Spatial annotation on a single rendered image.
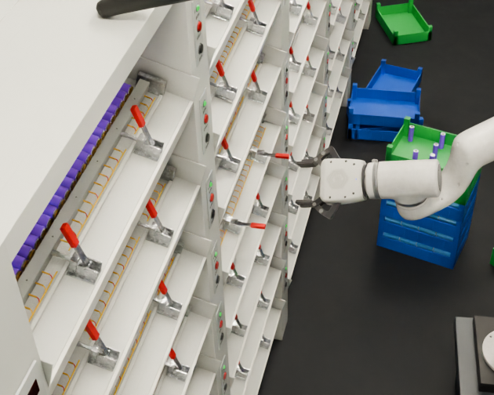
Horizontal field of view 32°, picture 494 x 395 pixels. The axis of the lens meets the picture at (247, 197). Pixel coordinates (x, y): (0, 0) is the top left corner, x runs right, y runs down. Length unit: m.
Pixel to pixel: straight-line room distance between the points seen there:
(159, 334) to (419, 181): 0.67
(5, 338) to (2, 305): 0.04
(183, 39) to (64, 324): 0.53
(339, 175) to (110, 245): 0.84
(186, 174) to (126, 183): 0.30
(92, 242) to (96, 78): 0.25
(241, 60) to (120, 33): 0.75
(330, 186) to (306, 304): 1.22
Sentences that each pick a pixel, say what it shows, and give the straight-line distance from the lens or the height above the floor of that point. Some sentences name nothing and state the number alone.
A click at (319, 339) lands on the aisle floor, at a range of 3.02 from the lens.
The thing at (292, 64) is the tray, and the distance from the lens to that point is 2.57.
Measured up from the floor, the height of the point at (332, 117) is 0.16.
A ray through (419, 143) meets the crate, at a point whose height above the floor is 0.40.
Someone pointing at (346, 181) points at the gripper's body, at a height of 1.08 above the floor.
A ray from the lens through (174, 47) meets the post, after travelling 1.44.
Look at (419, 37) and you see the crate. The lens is 4.51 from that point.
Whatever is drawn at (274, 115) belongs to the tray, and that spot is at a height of 0.96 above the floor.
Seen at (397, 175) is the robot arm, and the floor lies 1.13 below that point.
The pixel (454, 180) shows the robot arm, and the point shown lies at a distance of 1.98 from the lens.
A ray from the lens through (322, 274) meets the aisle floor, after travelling 3.22.
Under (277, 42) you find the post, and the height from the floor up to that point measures 1.18.
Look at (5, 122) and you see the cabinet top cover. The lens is 1.06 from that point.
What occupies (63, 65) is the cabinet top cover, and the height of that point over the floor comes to 1.74.
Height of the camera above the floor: 2.34
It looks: 42 degrees down
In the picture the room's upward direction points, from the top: 2 degrees counter-clockwise
